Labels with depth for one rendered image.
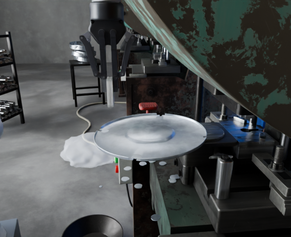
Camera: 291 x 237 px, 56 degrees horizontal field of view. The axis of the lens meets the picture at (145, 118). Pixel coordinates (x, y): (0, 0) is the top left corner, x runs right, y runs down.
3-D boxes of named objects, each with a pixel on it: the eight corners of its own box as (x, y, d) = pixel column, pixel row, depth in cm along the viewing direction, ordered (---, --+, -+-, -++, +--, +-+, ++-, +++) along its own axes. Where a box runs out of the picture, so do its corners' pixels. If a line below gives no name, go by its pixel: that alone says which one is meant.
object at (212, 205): (215, 234, 57) (218, 210, 55) (173, 142, 99) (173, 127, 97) (350, 224, 60) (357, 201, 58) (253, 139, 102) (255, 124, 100)
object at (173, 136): (117, 113, 88) (116, 111, 88) (208, 117, 81) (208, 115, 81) (73, 155, 62) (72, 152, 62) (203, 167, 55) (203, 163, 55)
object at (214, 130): (138, 192, 70) (137, 144, 65) (134, 165, 83) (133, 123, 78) (233, 186, 72) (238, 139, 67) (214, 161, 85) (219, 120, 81)
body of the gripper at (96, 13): (125, 3, 64) (126, 43, 67) (88, 2, 63) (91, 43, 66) (125, 0, 57) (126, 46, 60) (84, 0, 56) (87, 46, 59)
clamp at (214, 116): (221, 142, 85) (224, 111, 81) (204, 123, 101) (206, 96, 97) (239, 141, 85) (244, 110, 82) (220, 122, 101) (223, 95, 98)
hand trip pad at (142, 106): (140, 126, 103) (139, 106, 101) (138, 120, 109) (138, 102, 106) (158, 125, 104) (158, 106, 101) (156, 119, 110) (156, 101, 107)
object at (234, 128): (237, 159, 69) (239, 142, 67) (216, 135, 83) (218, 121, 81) (271, 157, 70) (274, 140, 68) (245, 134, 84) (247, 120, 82)
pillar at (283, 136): (279, 160, 68) (290, 106, 63) (275, 156, 70) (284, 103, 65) (288, 160, 68) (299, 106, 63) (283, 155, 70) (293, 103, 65)
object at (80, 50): (74, 107, 351) (68, 43, 324) (72, 98, 391) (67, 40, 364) (105, 104, 362) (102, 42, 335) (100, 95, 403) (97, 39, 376)
